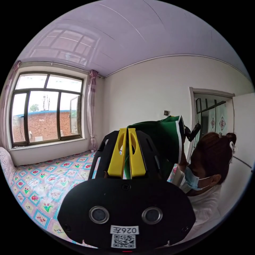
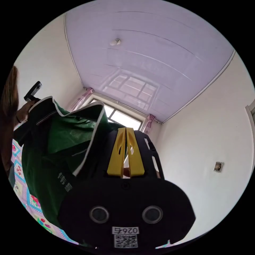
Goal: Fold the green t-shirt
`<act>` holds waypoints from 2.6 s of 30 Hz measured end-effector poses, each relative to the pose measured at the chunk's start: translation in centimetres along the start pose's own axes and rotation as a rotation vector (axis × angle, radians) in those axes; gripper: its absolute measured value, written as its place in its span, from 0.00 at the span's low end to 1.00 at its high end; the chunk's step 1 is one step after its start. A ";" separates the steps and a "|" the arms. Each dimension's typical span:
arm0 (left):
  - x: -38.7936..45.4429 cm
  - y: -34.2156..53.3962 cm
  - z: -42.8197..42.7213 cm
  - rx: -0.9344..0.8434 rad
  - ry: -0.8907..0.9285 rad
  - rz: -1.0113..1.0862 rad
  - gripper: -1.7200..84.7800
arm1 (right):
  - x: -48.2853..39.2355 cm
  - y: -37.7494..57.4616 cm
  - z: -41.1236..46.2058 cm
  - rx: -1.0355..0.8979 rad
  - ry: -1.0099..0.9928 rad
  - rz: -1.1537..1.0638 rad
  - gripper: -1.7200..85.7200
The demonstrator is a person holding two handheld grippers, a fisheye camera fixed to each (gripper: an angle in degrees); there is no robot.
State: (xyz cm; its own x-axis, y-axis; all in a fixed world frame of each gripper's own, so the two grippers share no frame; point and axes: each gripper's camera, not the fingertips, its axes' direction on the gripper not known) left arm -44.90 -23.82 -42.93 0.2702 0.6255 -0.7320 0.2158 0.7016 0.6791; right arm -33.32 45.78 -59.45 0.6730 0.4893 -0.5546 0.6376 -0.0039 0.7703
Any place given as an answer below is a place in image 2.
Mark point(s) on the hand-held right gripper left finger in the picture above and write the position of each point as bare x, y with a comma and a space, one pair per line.
116, 155

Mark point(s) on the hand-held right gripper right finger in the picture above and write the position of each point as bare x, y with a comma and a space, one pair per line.
135, 157

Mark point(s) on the green t-shirt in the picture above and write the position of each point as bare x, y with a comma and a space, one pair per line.
53, 151

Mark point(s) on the person's left hand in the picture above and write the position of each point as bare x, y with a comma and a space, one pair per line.
24, 111

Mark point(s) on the pink curtain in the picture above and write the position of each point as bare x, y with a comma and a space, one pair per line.
148, 123
82, 99

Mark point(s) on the window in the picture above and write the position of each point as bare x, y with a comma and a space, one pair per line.
123, 117

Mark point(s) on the bed with printed quilt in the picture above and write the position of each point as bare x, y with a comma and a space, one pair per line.
19, 173

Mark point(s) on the white ceiling lamp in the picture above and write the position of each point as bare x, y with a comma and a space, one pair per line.
115, 42

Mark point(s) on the person's body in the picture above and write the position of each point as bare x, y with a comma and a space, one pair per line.
9, 93

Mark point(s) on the wall socket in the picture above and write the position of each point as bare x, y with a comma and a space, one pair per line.
218, 167

